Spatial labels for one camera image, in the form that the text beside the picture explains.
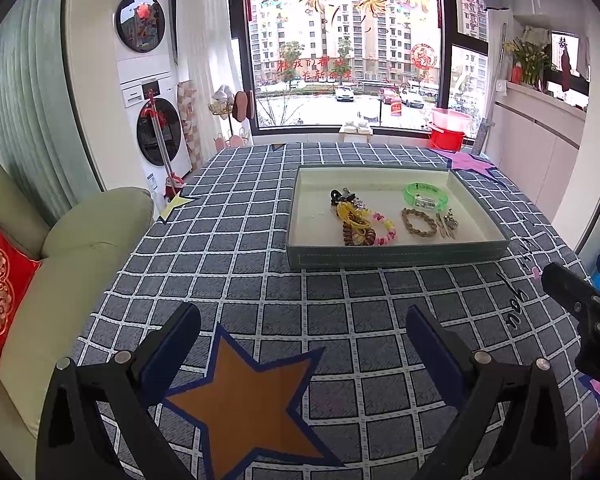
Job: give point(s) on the flower vase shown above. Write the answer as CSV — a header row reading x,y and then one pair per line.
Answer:
x,y
527,60

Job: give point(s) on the grey checkered star blanket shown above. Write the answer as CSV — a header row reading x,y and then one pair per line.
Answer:
x,y
230,260

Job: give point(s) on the red mop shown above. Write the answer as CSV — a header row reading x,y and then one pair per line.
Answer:
x,y
174,186

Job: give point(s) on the metal slipper rack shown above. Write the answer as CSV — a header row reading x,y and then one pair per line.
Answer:
x,y
225,115

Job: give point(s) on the brown slipper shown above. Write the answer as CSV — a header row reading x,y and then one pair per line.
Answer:
x,y
242,105

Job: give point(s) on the light green sofa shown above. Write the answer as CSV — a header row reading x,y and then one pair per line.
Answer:
x,y
95,220

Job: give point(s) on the black hair clip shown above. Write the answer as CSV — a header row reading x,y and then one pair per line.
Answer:
x,y
336,195

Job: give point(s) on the pink checkered folded board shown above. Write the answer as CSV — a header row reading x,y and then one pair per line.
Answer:
x,y
190,120

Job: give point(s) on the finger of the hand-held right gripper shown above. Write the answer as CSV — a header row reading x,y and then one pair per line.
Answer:
x,y
570,287

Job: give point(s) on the grey flat mop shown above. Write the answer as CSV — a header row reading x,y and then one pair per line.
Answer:
x,y
482,140

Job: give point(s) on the white washing machine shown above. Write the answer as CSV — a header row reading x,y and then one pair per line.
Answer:
x,y
177,130

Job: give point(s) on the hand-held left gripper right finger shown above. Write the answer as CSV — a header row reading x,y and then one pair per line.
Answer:
x,y
430,347

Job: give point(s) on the beige jewelry tray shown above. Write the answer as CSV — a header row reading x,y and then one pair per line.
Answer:
x,y
380,180

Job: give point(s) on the large window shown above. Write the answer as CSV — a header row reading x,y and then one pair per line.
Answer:
x,y
345,35

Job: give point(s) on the white shoes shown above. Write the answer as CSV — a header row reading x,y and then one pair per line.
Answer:
x,y
356,126

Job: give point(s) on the white low cabinet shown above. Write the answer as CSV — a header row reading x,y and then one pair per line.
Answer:
x,y
535,150

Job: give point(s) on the pink basin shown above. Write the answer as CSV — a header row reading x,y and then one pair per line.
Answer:
x,y
452,119

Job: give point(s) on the white curtain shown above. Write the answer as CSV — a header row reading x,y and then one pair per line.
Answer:
x,y
210,35

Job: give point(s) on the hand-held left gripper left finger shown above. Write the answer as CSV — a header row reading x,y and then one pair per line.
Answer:
x,y
175,350

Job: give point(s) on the white stacked dryer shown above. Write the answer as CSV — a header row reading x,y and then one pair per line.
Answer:
x,y
145,60

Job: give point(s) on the red embroidered cushion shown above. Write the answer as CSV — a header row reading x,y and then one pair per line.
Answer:
x,y
0,285

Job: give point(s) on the red bucket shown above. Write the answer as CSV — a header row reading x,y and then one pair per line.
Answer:
x,y
447,140

